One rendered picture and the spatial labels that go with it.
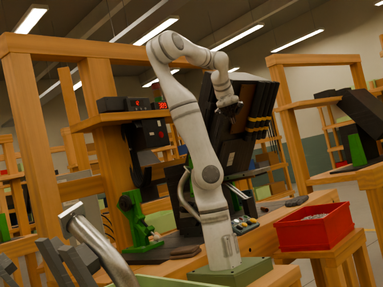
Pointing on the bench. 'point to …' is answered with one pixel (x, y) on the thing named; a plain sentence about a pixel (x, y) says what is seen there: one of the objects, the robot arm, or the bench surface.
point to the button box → (243, 226)
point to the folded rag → (185, 251)
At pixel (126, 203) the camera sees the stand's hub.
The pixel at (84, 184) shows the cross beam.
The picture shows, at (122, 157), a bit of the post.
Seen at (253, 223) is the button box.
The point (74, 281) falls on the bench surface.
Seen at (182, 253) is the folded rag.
